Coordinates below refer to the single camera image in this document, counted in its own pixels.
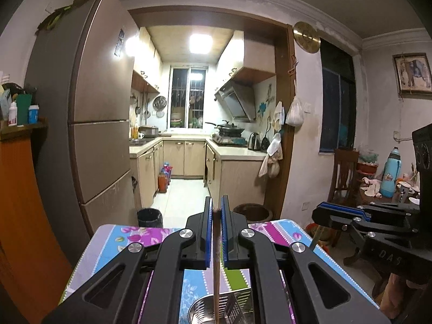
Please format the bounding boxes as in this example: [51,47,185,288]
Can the round brass wall plate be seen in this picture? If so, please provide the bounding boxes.
[293,21,321,53]

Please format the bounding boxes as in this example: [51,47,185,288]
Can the dark curtained window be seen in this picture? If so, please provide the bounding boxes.
[319,40,357,153]

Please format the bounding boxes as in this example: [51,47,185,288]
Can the dark wooden chair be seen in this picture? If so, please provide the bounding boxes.
[327,148,359,207]

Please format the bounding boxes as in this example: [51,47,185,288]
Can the orange wooden cabinet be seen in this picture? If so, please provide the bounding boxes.
[1,122,72,323]

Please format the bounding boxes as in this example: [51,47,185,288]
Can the steel range hood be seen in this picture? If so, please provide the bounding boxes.
[215,80,256,122]

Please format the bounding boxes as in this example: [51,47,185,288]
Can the person's right hand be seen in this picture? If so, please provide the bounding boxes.
[379,274,427,320]

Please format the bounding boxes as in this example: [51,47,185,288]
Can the brown steel refrigerator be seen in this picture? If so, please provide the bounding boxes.
[25,0,138,264]

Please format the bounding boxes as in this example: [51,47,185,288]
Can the black trash bin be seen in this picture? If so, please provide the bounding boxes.
[136,208,163,228]

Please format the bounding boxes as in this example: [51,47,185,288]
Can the blue perforated utensil holder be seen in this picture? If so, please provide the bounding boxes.
[187,288,255,324]

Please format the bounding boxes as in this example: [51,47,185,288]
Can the brown clay pot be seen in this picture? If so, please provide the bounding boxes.
[234,203,272,224]

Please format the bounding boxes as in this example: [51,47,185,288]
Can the black wok on stove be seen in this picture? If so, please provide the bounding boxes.
[206,121,244,137]

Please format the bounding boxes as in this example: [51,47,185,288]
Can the white medicine bottle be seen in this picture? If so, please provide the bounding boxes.
[8,101,18,127]

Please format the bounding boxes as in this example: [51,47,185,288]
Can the dark wooden side table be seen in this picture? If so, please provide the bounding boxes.
[357,181,421,210]

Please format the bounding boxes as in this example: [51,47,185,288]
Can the wooden chopstick one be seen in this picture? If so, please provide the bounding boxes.
[212,210,221,324]

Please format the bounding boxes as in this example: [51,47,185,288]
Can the kitchen barred window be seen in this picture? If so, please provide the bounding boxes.
[169,68,207,129]

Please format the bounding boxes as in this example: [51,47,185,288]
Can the steel electric kettle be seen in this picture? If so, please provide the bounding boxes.
[248,132,261,151]

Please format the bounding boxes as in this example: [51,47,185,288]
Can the hanging cloth towels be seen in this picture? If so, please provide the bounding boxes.
[258,101,285,178]

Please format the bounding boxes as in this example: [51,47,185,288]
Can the floral striped tablecloth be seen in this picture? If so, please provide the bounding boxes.
[60,220,378,323]

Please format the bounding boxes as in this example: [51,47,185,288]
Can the green box on cabinet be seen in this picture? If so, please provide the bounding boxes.
[16,94,32,125]

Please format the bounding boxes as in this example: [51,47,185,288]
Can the framed elephant picture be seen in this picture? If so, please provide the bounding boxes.
[393,53,431,97]

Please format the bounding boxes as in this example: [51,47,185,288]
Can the orange bottle on floor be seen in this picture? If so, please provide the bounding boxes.
[157,172,169,193]

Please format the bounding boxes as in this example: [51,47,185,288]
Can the light blue thermos bottle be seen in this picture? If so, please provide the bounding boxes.
[380,146,402,198]

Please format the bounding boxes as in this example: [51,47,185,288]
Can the white hanging plastic bag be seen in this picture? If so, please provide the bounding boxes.
[285,96,305,127]

